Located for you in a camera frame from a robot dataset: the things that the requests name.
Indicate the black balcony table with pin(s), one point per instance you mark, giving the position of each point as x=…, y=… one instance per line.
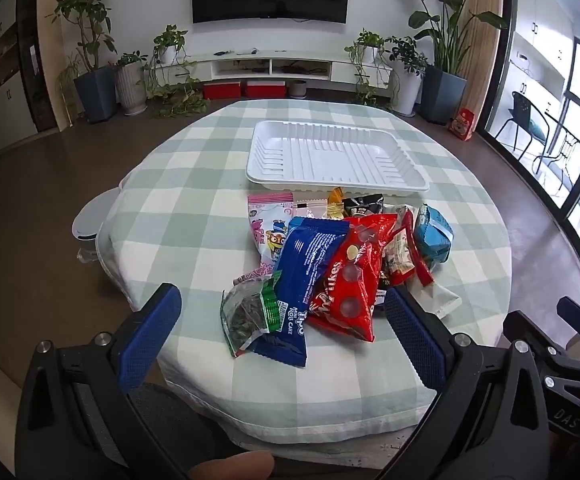
x=562, y=145

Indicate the teal snack packet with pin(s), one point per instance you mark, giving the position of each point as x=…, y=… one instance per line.
x=432, y=235

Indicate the white pink snack packet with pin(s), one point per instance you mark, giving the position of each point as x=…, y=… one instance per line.
x=311, y=209

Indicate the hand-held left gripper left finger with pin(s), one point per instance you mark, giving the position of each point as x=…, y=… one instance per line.
x=149, y=340

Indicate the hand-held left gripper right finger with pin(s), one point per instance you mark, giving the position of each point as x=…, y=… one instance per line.
x=415, y=340

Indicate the black balcony chair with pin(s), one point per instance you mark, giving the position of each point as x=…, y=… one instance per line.
x=522, y=110

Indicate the pink cartoon snack packet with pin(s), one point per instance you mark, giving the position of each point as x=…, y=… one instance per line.
x=265, y=230

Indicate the person's left hand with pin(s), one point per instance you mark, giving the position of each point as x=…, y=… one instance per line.
x=240, y=467

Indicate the red chocolate packet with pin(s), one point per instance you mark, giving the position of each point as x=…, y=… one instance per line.
x=350, y=270

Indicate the small orange snack packet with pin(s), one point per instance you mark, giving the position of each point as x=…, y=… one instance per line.
x=336, y=200

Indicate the white plastic tray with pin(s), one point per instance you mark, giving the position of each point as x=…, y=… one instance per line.
x=320, y=155

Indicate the large-leaf plant blue-grey pot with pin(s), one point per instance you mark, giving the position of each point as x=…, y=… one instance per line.
x=440, y=95

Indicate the trailing pothos plant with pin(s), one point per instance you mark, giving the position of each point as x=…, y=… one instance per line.
x=370, y=42
x=169, y=40

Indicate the white red-print snack packet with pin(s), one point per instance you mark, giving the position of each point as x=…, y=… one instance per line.
x=400, y=255

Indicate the white red-striped snack packet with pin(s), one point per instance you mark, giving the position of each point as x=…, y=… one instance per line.
x=442, y=297

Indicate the white television cabinet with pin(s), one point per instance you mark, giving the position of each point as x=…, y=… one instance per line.
x=240, y=62

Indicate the red paper bag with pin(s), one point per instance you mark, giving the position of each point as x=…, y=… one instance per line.
x=462, y=125

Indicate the small grey empty pot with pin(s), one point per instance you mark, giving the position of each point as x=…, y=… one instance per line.
x=298, y=90

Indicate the bushy plant smooth white pot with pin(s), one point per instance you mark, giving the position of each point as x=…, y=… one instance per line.
x=404, y=90

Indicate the blue cake packet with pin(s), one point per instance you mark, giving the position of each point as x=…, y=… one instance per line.
x=300, y=270

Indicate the potted tree blue-grey pot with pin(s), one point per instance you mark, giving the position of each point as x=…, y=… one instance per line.
x=94, y=95

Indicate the potted plant ribbed white pot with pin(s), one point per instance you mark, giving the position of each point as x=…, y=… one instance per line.
x=130, y=90

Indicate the green checked tablecloth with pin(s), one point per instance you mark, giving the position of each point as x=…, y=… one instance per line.
x=194, y=185

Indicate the pink striped snack packet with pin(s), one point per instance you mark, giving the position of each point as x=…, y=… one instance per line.
x=252, y=276

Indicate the white balcony cabinet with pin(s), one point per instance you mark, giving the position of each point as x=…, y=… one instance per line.
x=540, y=35

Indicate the green sunflower seed packet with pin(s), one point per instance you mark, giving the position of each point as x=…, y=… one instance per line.
x=242, y=315

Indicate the black snack packet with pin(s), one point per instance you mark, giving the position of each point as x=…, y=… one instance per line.
x=365, y=206

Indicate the black sliding door frame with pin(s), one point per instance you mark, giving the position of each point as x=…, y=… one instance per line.
x=507, y=35

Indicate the beige curtain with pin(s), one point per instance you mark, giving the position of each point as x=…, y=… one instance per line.
x=482, y=60

